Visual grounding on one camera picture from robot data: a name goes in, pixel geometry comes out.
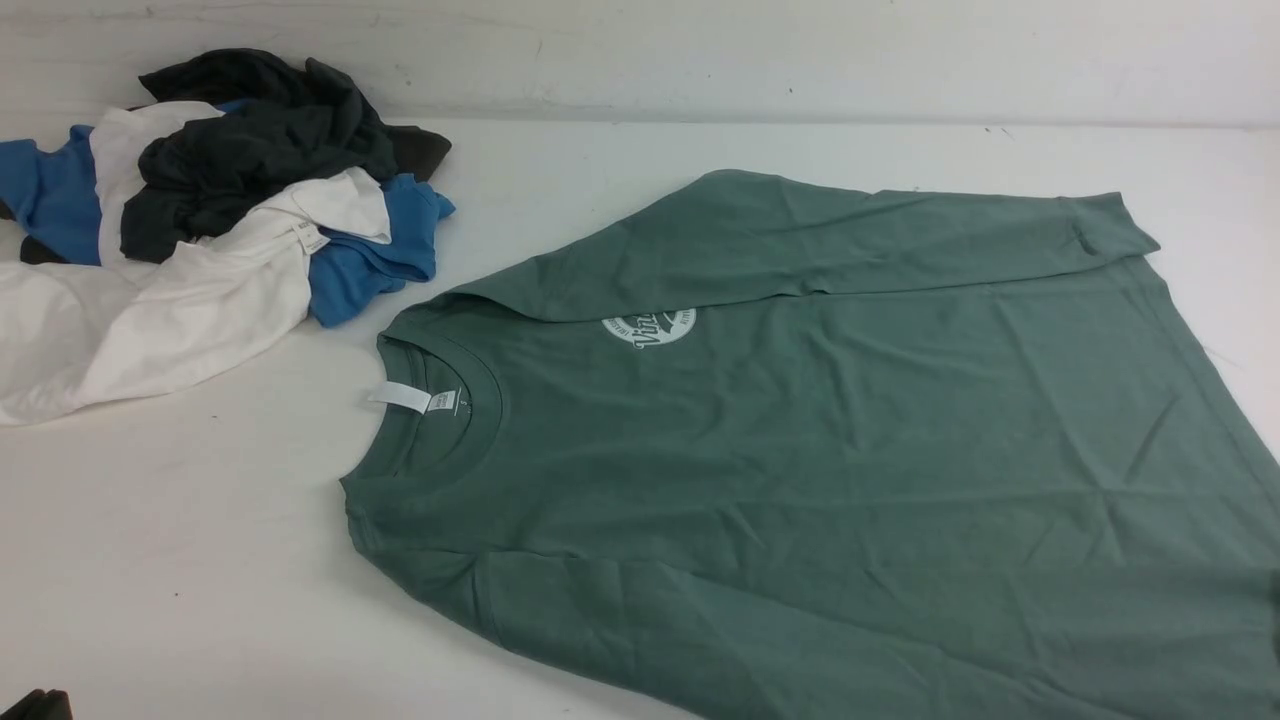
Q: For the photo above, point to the white shirt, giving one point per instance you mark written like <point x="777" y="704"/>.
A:
<point x="77" y="335"/>

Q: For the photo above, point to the green long sleeve shirt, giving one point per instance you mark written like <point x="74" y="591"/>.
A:
<point x="770" y="450"/>

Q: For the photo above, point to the dark grey shirt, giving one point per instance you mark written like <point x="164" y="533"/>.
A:
<point x="274" y="125"/>

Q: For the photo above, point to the blue shirt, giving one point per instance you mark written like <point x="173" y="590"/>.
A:
<point x="321" y="248"/>

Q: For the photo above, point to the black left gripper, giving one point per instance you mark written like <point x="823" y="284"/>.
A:
<point x="40" y="705"/>

